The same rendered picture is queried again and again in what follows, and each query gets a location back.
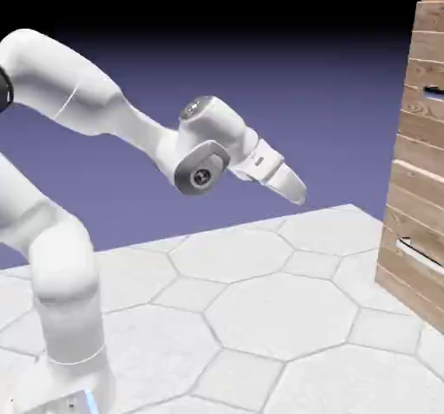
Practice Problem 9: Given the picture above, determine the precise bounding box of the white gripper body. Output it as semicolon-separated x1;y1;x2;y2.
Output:
264;161;308;207

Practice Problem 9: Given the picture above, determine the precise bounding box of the light wood plank cabinet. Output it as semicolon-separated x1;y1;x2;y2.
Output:
374;0;444;335

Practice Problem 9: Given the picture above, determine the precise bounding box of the wood drawer front, pale handle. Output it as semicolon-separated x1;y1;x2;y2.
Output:
375;159;444;321

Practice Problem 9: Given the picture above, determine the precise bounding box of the wood drawer front, dark handle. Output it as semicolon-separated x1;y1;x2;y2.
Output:
392;30;444;183

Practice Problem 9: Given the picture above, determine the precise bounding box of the pale metal drawer handle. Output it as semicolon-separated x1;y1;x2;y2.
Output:
395;235;444;270

